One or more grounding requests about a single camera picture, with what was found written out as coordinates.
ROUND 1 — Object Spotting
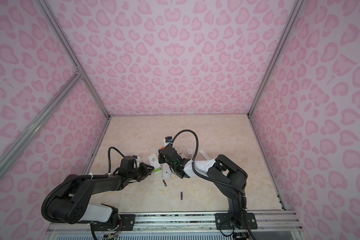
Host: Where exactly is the small white remote control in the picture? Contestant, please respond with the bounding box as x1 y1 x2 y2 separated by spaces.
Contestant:
162 164 172 180

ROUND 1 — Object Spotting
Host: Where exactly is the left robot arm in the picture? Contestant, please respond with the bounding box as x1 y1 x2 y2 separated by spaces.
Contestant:
41 156 155 229

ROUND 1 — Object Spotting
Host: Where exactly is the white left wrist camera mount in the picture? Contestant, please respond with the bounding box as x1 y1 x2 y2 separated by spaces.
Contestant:
133 156 141 169

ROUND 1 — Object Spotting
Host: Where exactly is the right rear aluminium frame post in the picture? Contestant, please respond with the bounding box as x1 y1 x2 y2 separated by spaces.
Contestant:
247 0 307 119

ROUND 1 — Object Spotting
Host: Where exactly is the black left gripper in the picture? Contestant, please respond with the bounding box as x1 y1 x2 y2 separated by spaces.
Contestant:
128 162 155 183

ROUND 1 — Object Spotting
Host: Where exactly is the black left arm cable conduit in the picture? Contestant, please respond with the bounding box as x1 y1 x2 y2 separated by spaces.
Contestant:
41 146 127 224

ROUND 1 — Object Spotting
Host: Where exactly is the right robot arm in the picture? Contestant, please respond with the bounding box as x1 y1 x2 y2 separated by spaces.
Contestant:
159 145 249 229

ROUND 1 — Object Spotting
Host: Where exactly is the white battery cover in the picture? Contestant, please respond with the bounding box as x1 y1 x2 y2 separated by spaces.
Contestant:
199 150 212 161

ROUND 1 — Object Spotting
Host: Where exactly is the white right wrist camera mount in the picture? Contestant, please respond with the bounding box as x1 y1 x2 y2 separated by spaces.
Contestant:
164 136 173 147

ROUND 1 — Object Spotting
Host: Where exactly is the diagonal aluminium frame bar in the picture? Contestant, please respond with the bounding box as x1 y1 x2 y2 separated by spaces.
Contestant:
0 71 82 181

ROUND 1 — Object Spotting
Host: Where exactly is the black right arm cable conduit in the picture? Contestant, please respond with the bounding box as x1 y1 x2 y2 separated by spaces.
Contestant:
171 129 248 199

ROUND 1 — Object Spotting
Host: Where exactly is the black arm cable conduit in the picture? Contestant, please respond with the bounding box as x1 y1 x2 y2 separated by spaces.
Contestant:
171 129 248 199
41 146 127 224

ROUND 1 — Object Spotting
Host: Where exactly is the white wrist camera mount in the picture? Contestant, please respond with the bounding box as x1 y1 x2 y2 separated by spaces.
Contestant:
164 136 173 147
133 156 141 169

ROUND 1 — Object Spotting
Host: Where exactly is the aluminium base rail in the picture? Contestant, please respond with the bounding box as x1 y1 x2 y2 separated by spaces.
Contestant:
44 210 306 240

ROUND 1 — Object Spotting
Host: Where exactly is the white remote with green buttons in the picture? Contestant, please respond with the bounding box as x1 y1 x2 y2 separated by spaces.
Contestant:
148 154 162 174

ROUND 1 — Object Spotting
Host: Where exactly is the aluminium corner frame post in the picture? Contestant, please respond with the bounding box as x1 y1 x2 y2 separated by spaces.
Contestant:
35 0 111 120

